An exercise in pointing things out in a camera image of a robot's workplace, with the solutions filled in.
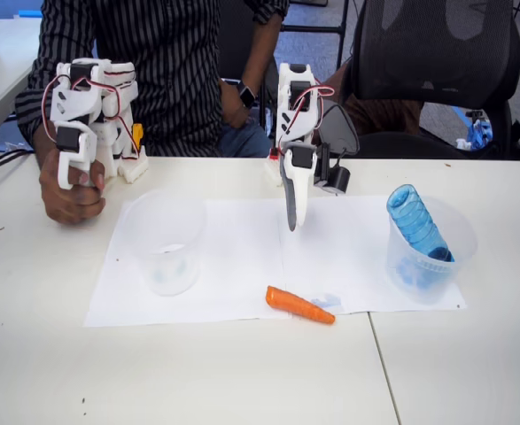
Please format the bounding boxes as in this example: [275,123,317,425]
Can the orange carrot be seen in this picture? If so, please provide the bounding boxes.
[266,285,337,327]

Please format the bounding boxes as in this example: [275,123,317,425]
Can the white leader arm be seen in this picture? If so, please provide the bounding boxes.
[42,57,151,191]

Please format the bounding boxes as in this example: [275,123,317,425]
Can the person's right forearm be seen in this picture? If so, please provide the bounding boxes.
[31,126,59,154]

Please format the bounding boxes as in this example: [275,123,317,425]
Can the blue plastic bottle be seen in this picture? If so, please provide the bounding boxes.
[385,183,458,267]

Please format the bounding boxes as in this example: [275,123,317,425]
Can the person's left hand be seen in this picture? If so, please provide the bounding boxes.
[219,81,252,130]

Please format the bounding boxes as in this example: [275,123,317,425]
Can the person's right hand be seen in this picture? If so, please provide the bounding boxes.
[37,148,108,228]

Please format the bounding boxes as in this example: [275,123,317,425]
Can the gray chair armrest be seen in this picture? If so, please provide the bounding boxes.
[321,104,361,157]

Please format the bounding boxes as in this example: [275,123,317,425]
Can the white paper sheet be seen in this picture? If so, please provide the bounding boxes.
[83,197,292,328]
[278,194,469,316]

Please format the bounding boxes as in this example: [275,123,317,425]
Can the black smartwatch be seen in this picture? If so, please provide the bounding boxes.
[236,83,259,110]

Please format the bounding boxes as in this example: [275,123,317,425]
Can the person in brown trousers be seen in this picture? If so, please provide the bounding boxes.
[325,61,424,136]

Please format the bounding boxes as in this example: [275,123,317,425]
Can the small blue scrap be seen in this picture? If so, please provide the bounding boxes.
[310,291,345,313]

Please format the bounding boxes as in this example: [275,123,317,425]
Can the black metal table leg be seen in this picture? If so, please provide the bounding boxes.
[335,0,350,68]

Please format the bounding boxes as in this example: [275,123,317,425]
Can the clear plastic cup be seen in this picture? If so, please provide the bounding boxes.
[385,194,479,305]
[125,189,208,298]

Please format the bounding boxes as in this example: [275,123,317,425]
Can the person in striped shirt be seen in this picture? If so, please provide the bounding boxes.
[14,0,290,158]

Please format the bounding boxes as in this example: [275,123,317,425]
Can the black mesh office chair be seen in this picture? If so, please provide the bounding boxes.
[321,0,520,161]

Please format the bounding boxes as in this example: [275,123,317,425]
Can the blue plastic object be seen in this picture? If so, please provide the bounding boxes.
[456,109,493,151]

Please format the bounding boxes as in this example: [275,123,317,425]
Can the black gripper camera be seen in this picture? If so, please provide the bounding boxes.
[312,141,353,196]

